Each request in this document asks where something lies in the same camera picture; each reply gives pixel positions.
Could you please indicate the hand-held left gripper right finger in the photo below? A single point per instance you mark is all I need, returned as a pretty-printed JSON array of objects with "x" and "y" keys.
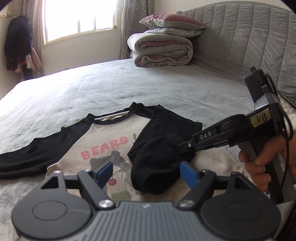
[{"x": 188, "y": 174}]

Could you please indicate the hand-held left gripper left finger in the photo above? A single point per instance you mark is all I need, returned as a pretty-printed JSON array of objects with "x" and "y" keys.
[{"x": 105, "y": 172}]

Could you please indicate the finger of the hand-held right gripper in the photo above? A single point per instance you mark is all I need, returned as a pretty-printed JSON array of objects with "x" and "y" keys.
[{"x": 187, "y": 146}]

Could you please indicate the cream black-sleeved printed sweatshirt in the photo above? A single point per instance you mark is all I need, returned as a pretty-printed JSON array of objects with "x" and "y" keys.
[{"x": 69, "y": 150}]

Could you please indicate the person's right hand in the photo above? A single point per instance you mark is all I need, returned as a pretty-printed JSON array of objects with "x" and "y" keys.
[{"x": 261, "y": 176}]

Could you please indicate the grey bed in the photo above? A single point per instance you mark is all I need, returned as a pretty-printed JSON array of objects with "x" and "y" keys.
[{"x": 92, "y": 92}]

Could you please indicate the grey quilted headboard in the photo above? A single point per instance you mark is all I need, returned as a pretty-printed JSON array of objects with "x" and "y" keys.
[{"x": 231, "y": 46}]

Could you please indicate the folded grey pink quilt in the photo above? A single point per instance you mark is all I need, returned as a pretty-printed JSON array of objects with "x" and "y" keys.
[{"x": 159, "y": 51}]

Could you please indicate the person's dark fleece clothing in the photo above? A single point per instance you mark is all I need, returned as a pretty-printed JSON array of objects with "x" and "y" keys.
[{"x": 290, "y": 220}]

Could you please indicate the pink pillow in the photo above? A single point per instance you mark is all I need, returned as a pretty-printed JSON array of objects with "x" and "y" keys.
[{"x": 171, "y": 20}]

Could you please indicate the grey patterned curtain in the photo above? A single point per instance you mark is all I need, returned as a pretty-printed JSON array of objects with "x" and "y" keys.
[{"x": 136, "y": 27}]

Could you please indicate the hanging pink garment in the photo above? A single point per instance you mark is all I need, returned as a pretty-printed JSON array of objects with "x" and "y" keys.
[{"x": 34, "y": 60}]

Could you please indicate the window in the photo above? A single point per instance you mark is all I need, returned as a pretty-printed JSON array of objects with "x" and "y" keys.
[{"x": 78, "y": 18}]

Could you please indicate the hanging dark jacket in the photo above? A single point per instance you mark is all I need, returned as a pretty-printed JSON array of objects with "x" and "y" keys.
[{"x": 17, "y": 41}]

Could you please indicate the white patterned hanging bag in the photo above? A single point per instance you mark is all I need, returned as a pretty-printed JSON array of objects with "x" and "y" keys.
[{"x": 7, "y": 14}]

